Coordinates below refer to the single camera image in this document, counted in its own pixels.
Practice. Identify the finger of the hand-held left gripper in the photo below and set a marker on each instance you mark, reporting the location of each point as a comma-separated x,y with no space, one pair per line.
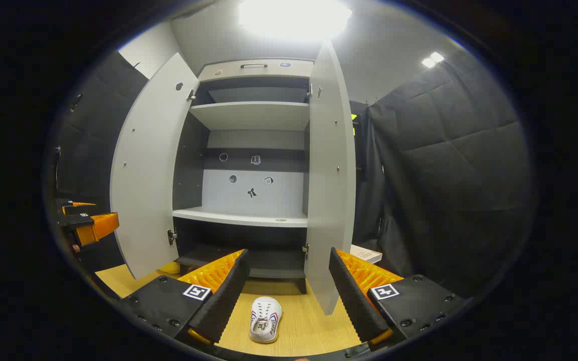
99,226
81,204

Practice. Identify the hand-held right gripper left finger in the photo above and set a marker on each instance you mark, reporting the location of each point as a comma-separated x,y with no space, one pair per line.
224,296

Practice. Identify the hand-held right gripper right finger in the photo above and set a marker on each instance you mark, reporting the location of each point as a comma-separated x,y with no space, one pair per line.
354,296

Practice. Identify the white shoe with yellow sole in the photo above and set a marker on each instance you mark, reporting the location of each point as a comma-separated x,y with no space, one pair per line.
265,321

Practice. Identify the grey shoe cabinet door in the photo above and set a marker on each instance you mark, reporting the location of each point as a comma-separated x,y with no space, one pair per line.
148,175
331,175

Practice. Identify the grey shoe cabinet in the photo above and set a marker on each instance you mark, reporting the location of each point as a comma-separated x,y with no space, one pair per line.
254,118

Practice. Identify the white book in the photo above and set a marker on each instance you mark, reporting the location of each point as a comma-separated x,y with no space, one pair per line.
367,254

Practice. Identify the yellow plush toy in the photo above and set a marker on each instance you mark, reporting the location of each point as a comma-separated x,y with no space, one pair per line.
171,267

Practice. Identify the small ceiling light panel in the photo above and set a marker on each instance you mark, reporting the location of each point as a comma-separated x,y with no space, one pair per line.
433,59

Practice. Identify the large ceiling light panel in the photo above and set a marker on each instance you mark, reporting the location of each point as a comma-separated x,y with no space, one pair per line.
294,17

